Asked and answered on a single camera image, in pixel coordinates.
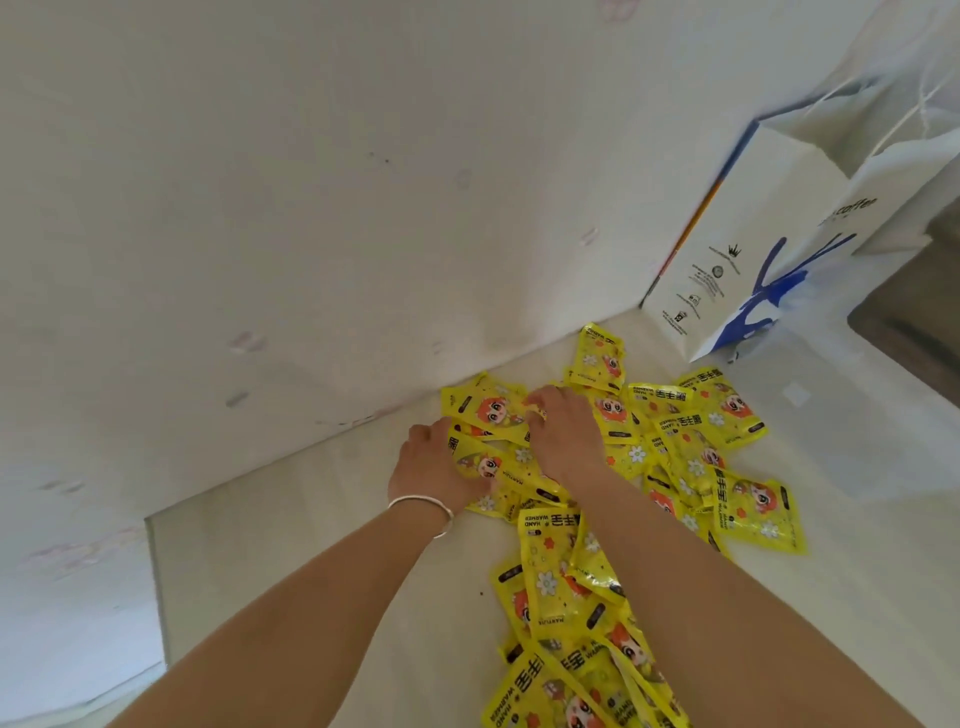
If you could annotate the person's right hand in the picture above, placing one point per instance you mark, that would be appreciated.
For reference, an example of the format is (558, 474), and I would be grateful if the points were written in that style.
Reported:
(570, 435)

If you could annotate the person's left hand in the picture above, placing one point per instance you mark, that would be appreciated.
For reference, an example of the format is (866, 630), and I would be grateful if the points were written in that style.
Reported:
(427, 465)

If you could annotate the person's left forearm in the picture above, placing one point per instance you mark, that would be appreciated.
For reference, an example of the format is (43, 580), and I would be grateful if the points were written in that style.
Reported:
(285, 637)

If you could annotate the person's right forearm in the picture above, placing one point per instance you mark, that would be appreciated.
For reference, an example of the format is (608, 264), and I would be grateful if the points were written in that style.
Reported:
(735, 622)

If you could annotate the clear blue-latch storage box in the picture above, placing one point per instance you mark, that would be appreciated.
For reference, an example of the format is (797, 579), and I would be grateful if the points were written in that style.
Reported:
(825, 420)

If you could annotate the white blue-deer paper bag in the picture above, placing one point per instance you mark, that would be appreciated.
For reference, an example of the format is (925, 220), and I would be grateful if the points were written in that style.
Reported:
(750, 247)

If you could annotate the brown translucent plastic box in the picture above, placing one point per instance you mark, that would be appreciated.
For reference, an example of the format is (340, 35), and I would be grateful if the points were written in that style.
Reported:
(915, 322)

